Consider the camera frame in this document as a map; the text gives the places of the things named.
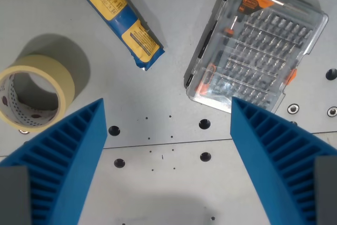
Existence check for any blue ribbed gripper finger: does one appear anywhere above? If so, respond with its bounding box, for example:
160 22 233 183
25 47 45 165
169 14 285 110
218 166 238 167
230 96 337 225
0 97 108 225

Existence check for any blue and yellow bag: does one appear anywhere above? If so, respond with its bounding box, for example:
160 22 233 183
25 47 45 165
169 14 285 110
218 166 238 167
68 0 166 72

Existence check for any beige masking tape roll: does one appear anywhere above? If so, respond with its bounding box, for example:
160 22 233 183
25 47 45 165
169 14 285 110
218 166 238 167
0 54 76 132

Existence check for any clear screwdriver bit set case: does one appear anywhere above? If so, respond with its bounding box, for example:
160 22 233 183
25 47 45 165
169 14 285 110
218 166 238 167
185 0 329 114

